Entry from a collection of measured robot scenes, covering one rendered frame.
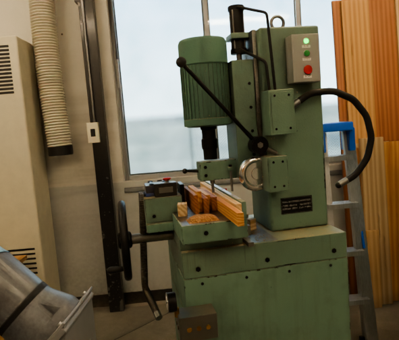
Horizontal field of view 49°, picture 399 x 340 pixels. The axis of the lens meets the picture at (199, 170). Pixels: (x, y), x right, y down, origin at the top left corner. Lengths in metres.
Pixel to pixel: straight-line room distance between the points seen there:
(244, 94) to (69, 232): 1.87
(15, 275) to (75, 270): 2.05
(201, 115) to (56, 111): 1.47
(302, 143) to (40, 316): 1.02
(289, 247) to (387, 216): 1.50
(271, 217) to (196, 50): 0.64
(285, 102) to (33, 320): 0.99
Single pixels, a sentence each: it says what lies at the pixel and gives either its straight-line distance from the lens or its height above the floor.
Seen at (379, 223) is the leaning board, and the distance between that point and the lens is 2.95.
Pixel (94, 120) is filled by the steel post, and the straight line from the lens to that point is 2.89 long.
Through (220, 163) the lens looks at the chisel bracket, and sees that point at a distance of 1.60.
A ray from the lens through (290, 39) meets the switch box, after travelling 1.57.
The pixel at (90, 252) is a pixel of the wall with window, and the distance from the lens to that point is 3.12.
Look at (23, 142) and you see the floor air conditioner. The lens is 2.80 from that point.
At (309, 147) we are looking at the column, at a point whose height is 1.09.
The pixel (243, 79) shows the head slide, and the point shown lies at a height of 1.35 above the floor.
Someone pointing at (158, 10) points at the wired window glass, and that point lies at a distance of 3.11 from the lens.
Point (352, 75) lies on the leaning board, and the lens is 3.02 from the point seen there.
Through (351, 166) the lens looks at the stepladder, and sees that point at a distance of 2.40.
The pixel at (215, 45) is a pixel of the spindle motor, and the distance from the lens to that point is 1.57.
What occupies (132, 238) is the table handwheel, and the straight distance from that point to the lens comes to 1.62.
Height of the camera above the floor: 1.21
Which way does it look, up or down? 6 degrees down
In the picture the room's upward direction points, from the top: 5 degrees counter-clockwise
